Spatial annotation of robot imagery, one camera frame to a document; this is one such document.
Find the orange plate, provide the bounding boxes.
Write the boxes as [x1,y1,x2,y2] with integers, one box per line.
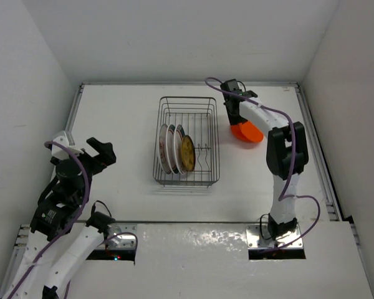
[230,124,253,143]
[238,121,264,143]

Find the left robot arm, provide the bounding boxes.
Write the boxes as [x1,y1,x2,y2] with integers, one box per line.
[4,134,117,298]

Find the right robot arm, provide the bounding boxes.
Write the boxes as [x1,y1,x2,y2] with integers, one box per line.
[220,79,309,240]

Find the white plate dark rim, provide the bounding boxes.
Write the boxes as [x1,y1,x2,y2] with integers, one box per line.
[173,124,186,174]

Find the yellow brown plate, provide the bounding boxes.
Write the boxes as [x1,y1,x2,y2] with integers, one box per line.
[181,135,196,171]

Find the white patterned plate leftmost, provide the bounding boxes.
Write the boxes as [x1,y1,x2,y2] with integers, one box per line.
[158,124,171,174]

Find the white plate green rim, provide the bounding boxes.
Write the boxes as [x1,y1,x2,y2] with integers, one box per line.
[165,125,179,174]

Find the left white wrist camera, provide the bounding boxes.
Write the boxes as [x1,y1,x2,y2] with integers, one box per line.
[44,131,83,160]

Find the metal wire dish rack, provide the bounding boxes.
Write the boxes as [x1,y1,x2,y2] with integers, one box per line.
[153,96,220,187]

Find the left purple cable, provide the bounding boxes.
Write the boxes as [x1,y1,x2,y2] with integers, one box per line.
[2,141,138,299]

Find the purple cable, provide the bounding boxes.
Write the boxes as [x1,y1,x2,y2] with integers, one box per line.
[2,141,138,299]
[204,77,322,250]

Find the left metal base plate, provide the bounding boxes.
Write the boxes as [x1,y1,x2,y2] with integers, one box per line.
[102,222,138,250]

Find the metal base plate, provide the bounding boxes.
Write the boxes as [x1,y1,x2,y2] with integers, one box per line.
[102,222,138,250]
[246,222,304,250]

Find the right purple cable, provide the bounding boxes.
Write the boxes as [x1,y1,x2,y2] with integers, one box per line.
[204,77,322,250]

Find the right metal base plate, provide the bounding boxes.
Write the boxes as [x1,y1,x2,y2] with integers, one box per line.
[246,222,304,250]

